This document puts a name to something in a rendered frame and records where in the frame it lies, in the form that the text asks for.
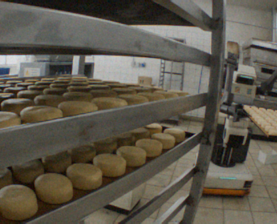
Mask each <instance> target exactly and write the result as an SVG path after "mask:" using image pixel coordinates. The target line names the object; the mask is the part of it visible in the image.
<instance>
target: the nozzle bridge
mask: <svg viewBox="0 0 277 224"><path fill-rule="evenodd" d="M58 65H59V66H60V67H61V70H62V73H64V70H65V69H66V73H68V71H69V67H70V70H71V71H70V73H72V72H73V62H48V63H46V62H27V63H26V62H22V63H21V64H20V72H19V77H33V76H50V75H55V70H57V74H59V72H60V67H59V66H58ZM63 65H64V66H65V67H64V66H63ZM67 65H68V66H67ZM94 71H95V62H94V63H91V62H85V70H84V74H85V76H84V77H86V78H93V73H94Z"/></svg>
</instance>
